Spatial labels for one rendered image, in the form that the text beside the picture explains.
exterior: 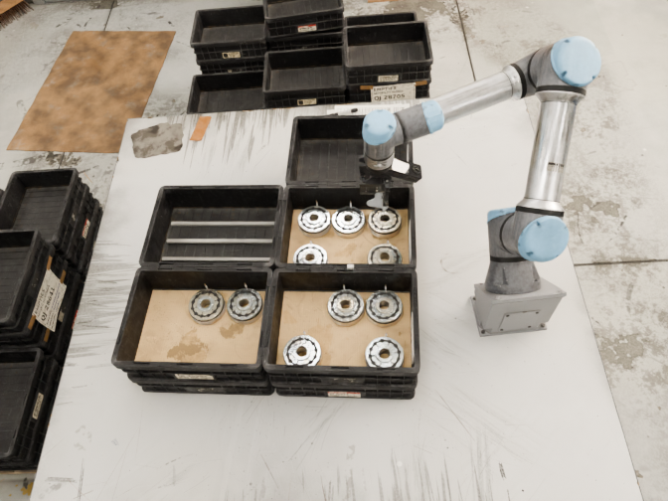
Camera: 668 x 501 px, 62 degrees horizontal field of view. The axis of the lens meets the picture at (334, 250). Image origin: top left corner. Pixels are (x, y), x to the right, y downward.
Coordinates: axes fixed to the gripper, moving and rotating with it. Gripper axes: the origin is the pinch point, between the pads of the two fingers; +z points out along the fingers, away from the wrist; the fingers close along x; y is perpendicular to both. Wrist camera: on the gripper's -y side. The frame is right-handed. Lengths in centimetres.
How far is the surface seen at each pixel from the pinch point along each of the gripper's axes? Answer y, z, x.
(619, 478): -59, 21, 71
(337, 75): 22, 79, -119
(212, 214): 56, 18, -6
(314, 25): 33, 66, -140
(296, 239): 27.6, 16.8, 4.2
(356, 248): 8.9, 16.2, 7.6
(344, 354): 11.6, 11.7, 41.8
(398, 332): -3.1, 12.5, 35.3
